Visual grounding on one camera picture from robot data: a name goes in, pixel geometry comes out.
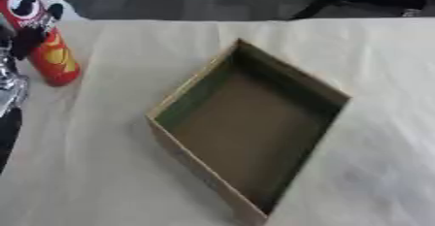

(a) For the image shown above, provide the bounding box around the red chip can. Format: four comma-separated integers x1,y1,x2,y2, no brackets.
0,0,84,87

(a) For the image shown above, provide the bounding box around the tan cardboard box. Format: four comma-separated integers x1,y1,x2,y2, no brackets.
144,37,353,226

